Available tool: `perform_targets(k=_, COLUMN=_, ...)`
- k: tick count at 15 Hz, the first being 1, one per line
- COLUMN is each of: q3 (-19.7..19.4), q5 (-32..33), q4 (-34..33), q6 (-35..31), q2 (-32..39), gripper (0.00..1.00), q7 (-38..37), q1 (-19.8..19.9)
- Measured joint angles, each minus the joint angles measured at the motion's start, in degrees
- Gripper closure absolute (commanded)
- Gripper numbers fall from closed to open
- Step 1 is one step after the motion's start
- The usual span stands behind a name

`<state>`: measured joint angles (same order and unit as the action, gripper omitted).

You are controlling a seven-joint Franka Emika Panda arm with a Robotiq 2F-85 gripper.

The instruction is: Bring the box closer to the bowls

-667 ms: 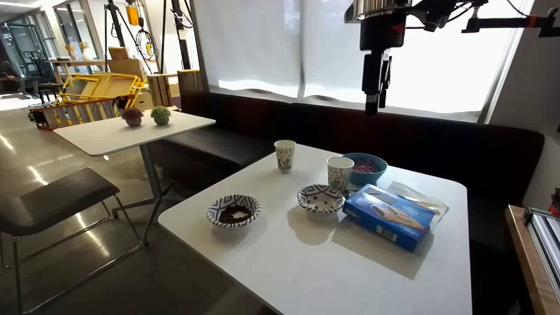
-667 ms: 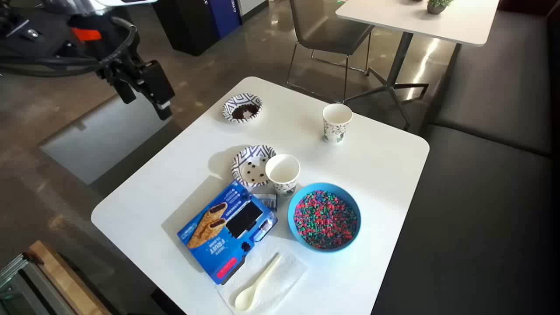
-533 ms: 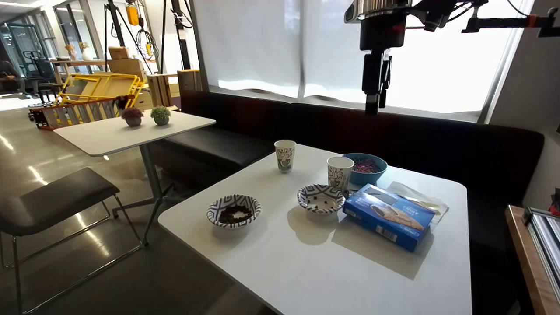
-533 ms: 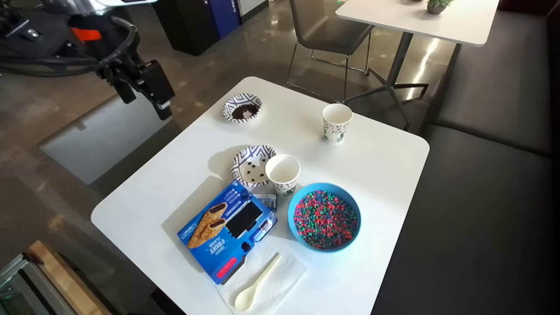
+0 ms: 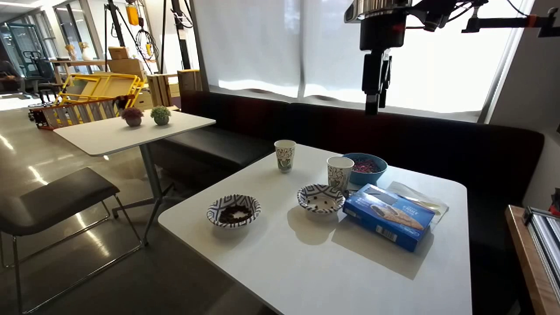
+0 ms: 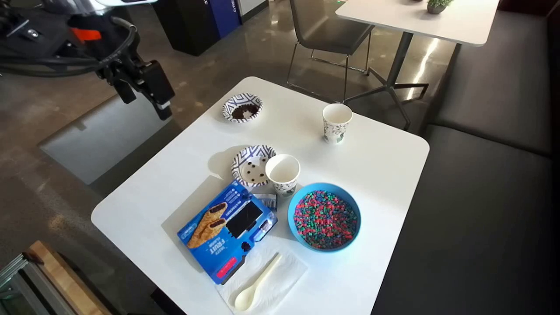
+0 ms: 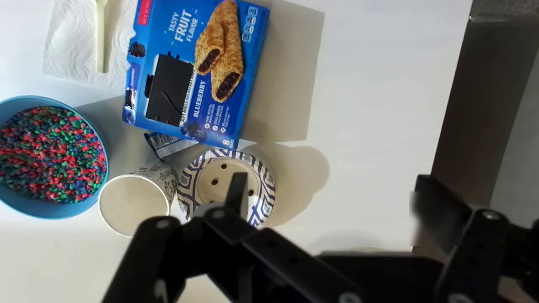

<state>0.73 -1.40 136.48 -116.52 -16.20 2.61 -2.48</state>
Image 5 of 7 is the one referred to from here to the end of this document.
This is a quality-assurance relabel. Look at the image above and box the dark bench sofa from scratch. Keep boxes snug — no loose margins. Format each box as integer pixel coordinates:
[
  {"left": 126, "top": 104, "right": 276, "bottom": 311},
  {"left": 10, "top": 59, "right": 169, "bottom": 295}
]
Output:
[{"left": 150, "top": 92, "right": 544, "bottom": 315}]

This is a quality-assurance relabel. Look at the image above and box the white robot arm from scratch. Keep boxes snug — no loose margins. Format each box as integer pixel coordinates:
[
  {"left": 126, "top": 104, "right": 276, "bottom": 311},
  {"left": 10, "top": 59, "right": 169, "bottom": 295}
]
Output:
[{"left": 344, "top": 0, "right": 488, "bottom": 115}]

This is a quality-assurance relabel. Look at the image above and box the blue cracker box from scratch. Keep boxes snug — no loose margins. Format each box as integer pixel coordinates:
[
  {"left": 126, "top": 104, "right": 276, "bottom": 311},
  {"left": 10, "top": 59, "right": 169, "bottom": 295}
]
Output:
[{"left": 343, "top": 183, "right": 434, "bottom": 251}]

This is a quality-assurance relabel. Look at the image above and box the white window curtain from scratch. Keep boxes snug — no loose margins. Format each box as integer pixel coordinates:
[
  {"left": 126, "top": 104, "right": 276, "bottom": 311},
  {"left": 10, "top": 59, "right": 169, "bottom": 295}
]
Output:
[{"left": 192, "top": 0, "right": 514, "bottom": 113}]

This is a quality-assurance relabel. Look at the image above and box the patterned bowl with dark contents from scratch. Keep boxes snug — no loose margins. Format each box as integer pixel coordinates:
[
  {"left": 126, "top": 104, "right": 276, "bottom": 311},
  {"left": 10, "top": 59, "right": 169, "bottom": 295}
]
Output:
[{"left": 206, "top": 193, "right": 260, "bottom": 228}]

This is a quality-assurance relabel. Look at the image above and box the patterned paper cup right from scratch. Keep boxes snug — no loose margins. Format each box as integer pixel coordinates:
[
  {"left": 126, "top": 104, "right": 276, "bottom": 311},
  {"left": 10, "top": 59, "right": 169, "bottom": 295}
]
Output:
[{"left": 327, "top": 155, "right": 353, "bottom": 193}]

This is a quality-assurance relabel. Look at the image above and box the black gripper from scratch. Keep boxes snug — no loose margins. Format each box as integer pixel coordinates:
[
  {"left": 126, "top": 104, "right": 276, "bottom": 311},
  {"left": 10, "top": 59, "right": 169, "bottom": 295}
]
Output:
[{"left": 362, "top": 48, "right": 392, "bottom": 115}]

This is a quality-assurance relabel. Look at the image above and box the wooden shelf unit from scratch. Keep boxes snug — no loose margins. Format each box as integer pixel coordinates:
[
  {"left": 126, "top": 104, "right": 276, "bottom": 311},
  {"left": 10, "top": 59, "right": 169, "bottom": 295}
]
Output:
[{"left": 505, "top": 204, "right": 560, "bottom": 315}]

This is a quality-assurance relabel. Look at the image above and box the patterned paper cup left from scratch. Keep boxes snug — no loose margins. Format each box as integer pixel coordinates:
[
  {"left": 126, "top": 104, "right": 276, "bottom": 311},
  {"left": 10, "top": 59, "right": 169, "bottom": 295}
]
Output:
[{"left": 274, "top": 139, "right": 295, "bottom": 172}]

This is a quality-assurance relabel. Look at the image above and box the green potted plant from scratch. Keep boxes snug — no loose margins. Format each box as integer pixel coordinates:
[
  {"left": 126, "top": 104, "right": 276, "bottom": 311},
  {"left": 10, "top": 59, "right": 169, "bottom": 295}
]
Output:
[{"left": 150, "top": 106, "right": 171, "bottom": 125}]

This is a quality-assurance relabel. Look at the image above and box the white plastic spoon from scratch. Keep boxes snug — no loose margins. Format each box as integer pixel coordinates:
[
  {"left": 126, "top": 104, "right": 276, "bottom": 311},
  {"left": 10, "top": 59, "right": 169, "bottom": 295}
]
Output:
[{"left": 404, "top": 195, "right": 442, "bottom": 207}]

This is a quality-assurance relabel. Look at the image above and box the yellow cart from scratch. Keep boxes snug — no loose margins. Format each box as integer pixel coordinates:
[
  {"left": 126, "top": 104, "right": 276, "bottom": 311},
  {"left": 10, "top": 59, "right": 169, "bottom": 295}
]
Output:
[{"left": 28, "top": 71, "right": 143, "bottom": 129}]

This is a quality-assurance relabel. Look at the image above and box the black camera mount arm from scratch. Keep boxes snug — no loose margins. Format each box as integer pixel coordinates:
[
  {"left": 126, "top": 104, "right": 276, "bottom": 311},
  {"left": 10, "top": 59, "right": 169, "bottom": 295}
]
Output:
[{"left": 463, "top": 6, "right": 560, "bottom": 36}]

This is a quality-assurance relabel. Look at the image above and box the white side table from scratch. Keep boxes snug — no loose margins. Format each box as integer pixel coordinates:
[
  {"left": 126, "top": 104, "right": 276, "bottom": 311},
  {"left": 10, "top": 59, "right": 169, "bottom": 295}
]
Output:
[{"left": 56, "top": 111, "right": 213, "bottom": 241}]

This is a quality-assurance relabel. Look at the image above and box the patterned paper cup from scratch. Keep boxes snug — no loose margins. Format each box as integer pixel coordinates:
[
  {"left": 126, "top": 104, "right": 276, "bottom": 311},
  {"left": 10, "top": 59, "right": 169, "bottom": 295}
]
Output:
[
  {"left": 274, "top": 139, "right": 295, "bottom": 172},
  {"left": 327, "top": 155, "right": 353, "bottom": 193}
]

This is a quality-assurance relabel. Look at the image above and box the blue bowl with red contents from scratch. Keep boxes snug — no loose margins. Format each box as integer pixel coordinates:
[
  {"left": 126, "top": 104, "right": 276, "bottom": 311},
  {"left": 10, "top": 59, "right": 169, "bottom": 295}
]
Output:
[{"left": 346, "top": 151, "right": 388, "bottom": 185}]

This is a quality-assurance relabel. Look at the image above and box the patterned bowl near box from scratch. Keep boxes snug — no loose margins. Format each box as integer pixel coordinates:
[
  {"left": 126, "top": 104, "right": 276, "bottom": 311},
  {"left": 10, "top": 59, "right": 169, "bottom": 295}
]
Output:
[{"left": 295, "top": 183, "right": 344, "bottom": 214}]

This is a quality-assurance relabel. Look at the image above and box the clear plastic sheet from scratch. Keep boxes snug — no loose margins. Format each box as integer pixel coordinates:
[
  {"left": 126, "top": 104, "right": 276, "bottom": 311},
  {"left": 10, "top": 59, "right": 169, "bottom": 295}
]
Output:
[{"left": 388, "top": 181, "right": 449, "bottom": 227}]

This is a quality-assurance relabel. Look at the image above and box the dark red potted plant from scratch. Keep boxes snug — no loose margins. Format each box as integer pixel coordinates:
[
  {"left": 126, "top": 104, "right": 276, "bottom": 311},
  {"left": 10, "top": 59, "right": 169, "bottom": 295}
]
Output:
[{"left": 120, "top": 106, "right": 143, "bottom": 127}]

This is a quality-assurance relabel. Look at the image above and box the black cushioned chair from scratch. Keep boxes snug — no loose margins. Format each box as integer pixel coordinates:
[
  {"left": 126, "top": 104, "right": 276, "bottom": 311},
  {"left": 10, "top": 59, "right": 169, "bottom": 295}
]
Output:
[{"left": 0, "top": 167, "right": 127, "bottom": 315}]

